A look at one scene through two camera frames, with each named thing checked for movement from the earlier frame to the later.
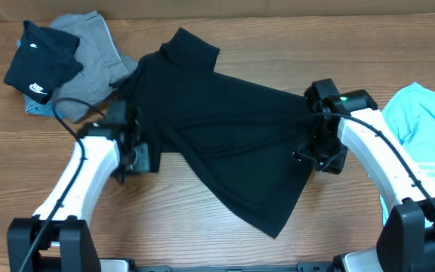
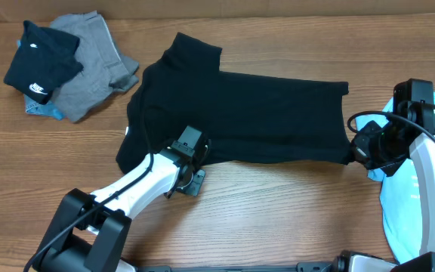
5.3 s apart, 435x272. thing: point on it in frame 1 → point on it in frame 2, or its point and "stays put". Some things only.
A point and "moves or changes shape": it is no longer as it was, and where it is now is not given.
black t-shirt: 246,143 moves or changes shape
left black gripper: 143,159 → 194,189
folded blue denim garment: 46,109 stays put
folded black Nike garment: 44,61 stays put
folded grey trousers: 103,66 stays put
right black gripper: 312,149 → 362,152
